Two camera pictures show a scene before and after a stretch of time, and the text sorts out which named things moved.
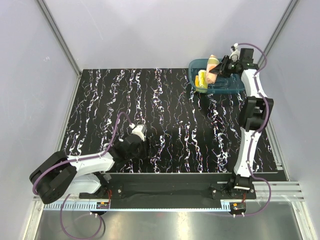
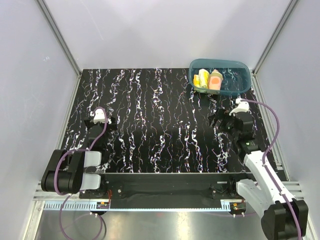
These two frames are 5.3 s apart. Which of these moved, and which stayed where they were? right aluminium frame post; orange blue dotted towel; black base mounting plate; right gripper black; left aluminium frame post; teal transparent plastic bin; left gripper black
Moved: left gripper black; right gripper black; orange blue dotted towel
Stayed: left aluminium frame post; black base mounting plate; teal transparent plastic bin; right aluminium frame post
